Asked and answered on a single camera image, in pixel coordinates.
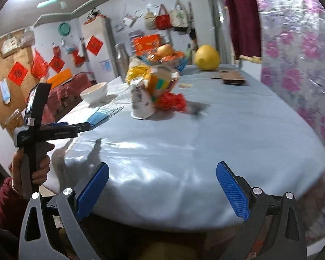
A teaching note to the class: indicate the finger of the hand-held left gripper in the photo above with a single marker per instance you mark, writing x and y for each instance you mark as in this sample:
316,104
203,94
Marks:
57,124
67,132

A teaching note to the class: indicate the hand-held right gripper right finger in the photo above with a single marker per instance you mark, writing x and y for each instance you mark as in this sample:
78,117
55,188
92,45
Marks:
233,192

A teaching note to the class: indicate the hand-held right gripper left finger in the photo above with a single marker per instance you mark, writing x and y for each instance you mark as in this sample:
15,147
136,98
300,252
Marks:
93,192

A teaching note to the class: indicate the blue face mask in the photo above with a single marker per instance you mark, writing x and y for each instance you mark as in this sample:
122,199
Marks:
5,90
100,117

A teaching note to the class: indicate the person's left forearm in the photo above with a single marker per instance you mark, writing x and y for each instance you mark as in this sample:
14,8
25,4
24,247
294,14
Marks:
5,208

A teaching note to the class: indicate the person's left hand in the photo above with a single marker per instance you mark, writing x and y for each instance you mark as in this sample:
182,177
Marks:
42,170

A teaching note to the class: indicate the red table cloth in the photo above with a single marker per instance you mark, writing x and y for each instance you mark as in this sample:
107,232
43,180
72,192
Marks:
67,96

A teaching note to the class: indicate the long orange cardboard box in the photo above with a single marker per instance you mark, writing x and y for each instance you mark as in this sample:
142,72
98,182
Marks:
59,79

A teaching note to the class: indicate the red diamond paper poster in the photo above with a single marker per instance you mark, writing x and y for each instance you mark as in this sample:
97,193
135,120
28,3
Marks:
94,45
17,73
56,64

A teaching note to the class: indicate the red plastic bag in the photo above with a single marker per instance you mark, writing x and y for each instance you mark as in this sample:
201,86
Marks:
39,65

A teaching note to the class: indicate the white ceramic bowl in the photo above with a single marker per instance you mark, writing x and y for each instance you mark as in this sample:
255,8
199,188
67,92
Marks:
93,95

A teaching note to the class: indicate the red hanging decoration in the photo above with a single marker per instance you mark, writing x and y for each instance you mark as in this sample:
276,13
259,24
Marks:
78,57

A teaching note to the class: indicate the white refrigerator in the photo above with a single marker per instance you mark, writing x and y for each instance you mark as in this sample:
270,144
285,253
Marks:
103,69

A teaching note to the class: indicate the blue white paper notice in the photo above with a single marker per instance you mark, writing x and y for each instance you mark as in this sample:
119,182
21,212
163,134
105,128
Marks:
105,65

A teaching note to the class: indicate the white printed paper cup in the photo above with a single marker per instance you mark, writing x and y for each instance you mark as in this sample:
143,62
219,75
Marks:
142,103

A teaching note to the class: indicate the green plastic basin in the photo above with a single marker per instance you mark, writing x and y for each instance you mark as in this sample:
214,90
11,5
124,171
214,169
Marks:
64,29

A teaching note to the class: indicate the person's olive trousers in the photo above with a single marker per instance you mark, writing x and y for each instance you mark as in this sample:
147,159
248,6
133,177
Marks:
157,249

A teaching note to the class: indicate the stainless steel bottle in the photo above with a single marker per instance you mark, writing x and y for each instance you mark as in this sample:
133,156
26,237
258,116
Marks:
122,65

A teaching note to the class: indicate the yellow tissue pack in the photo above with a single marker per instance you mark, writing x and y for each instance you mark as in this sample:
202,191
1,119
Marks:
135,74

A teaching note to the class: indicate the panda plush toy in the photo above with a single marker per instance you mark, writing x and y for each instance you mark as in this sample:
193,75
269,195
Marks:
93,14

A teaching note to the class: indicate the brown wallet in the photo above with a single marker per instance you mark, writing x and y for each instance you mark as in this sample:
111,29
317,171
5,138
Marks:
233,80

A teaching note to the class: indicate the small paper slip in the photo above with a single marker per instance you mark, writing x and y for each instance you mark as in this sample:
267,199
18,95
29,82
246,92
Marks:
185,85

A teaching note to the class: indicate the red gift box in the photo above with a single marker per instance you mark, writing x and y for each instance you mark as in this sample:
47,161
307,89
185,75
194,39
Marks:
146,43

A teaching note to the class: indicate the clear plastic packet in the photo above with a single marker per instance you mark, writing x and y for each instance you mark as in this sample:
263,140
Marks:
127,20

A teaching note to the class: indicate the wrapped orange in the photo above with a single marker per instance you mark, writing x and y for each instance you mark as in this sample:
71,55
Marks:
180,54
169,58

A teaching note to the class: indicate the apple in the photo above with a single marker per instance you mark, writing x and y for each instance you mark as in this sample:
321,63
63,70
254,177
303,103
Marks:
165,50

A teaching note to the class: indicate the blue glass fruit bowl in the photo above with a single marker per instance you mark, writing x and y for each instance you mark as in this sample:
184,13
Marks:
181,62

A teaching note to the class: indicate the beige round bag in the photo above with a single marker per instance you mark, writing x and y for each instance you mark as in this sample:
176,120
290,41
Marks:
149,23

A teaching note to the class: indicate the yellow pomelo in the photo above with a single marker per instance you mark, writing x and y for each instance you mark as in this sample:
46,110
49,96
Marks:
207,58

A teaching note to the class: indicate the red tote bag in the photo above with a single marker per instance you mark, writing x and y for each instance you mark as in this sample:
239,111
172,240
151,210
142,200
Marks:
163,21

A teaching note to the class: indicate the floral plastic sheet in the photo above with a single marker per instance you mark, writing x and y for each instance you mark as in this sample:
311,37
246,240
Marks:
295,59

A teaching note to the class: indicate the black bag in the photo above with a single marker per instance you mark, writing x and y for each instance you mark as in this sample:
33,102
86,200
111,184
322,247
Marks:
182,29

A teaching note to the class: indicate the white tote bag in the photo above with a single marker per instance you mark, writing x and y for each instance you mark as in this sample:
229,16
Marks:
179,17

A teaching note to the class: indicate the dark red curtain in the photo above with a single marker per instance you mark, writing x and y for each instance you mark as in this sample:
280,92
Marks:
242,19

